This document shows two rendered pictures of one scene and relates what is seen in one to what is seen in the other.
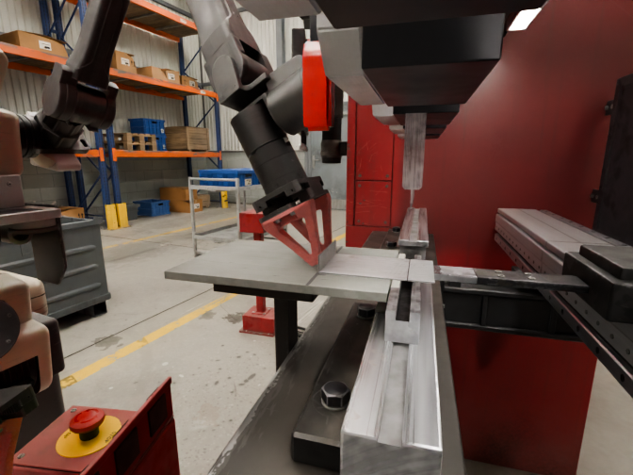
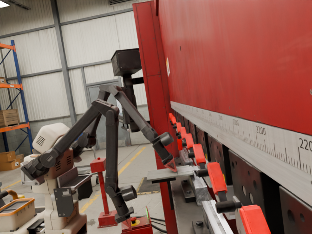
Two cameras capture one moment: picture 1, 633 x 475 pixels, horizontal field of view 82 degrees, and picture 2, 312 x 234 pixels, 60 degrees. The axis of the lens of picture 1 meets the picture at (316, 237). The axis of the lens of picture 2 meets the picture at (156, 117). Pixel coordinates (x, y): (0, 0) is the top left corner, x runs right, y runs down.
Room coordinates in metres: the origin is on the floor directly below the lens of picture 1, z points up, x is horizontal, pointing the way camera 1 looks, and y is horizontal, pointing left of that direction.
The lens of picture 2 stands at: (-1.05, 0.47, 1.45)
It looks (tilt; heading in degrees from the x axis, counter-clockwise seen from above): 4 degrees down; 345
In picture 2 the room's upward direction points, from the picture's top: 9 degrees counter-clockwise
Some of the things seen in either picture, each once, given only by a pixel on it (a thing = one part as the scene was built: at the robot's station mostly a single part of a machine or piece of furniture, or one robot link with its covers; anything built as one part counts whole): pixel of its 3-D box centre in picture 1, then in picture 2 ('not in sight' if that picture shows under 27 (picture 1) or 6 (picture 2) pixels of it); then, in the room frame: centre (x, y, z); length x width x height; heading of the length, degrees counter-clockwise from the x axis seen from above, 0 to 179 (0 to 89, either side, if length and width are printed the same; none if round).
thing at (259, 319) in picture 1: (259, 270); (103, 191); (2.28, 0.37, 0.41); 0.25 x 0.20 x 0.83; 74
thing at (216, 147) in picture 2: not in sight; (235, 171); (-0.51, 0.16, 1.26); 0.15 x 0.09 x 0.17; 164
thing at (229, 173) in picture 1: (229, 178); not in sight; (3.74, 0.89, 0.92); 0.50 x 0.36 x 0.18; 65
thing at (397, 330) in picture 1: (406, 288); (194, 172); (0.39, -0.10, 0.99); 0.20 x 0.03 x 0.03; 164
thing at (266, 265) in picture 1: (293, 263); (169, 172); (0.46, 0.03, 1.00); 0.26 x 0.18 x 0.01; 74
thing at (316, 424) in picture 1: (353, 360); (187, 190); (0.40, -0.05, 0.89); 0.30 x 0.05 x 0.03; 164
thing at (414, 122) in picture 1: (414, 161); not in sight; (0.42, -0.11, 1.13); 0.10 x 0.02 x 0.10; 164
